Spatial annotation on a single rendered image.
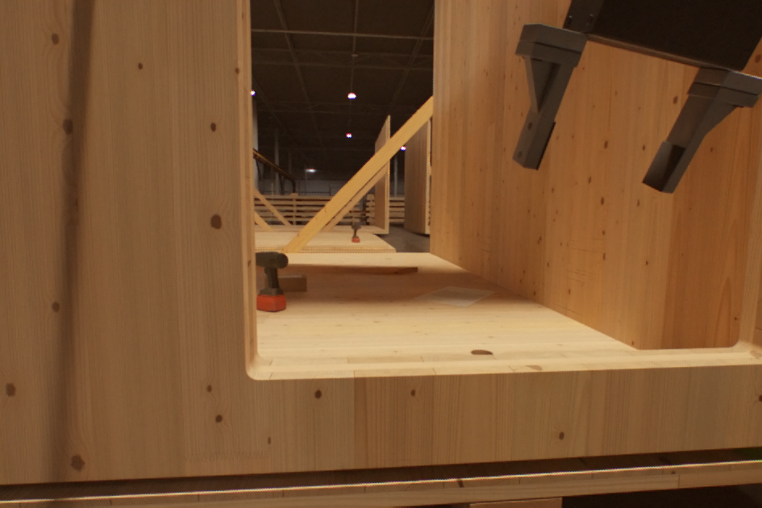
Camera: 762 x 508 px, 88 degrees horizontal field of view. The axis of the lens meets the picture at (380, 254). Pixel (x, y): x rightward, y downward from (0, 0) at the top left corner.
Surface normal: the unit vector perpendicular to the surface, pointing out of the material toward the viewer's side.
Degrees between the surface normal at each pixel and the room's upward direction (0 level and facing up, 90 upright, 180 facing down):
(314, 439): 90
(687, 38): 113
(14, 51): 90
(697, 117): 83
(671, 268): 90
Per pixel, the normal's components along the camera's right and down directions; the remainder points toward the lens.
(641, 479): 0.09, 0.11
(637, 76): -1.00, 0.00
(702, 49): 0.09, 0.49
